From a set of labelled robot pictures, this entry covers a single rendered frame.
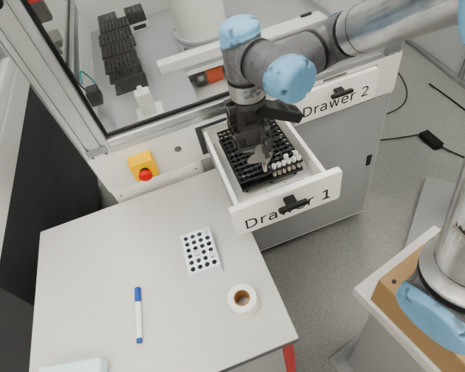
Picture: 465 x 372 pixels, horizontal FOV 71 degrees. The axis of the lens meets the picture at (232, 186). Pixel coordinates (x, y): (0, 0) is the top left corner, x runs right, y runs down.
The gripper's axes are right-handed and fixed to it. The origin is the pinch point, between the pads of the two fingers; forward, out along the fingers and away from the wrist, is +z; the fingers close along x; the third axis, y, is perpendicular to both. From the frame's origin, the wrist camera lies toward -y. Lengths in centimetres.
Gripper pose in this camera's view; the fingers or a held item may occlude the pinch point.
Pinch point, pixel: (266, 159)
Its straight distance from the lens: 84.2
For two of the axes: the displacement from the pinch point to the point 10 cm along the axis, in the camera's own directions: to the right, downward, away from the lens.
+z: 1.6, 6.2, 7.6
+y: -9.3, 3.4, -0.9
